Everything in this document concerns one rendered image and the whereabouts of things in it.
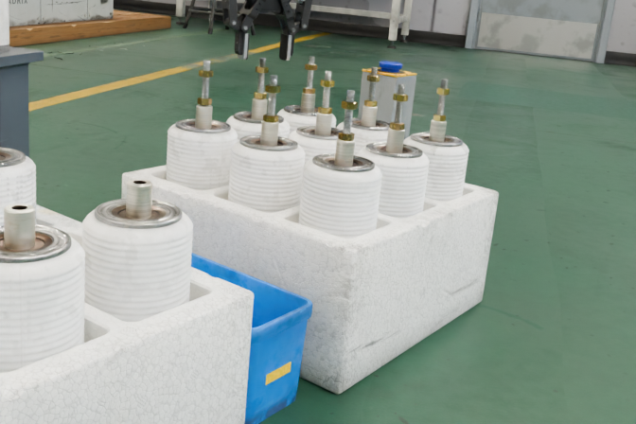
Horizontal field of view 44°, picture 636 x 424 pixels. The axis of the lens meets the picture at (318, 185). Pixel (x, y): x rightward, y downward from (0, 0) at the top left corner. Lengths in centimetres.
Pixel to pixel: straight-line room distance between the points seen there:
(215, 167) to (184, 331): 41
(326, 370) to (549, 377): 30
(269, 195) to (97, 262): 34
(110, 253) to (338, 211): 32
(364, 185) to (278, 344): 21
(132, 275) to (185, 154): 40
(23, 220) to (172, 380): 19
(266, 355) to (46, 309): 29
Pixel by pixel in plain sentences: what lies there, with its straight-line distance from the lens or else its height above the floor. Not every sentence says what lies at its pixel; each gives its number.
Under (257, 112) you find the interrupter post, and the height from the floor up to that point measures 26.
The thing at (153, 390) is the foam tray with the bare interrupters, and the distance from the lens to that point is 68.
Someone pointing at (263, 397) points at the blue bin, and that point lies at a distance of 86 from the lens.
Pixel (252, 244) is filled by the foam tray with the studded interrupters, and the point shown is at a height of 15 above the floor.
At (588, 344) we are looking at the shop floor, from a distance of 118.
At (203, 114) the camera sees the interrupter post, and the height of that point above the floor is 27.
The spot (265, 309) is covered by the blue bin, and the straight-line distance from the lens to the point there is 91.
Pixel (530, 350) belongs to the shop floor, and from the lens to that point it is 112.
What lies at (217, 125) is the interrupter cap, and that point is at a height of 25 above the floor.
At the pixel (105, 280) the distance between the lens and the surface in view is 69.
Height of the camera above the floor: 47
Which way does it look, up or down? 16 degrees down
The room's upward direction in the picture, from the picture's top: 5 degrees clockwise
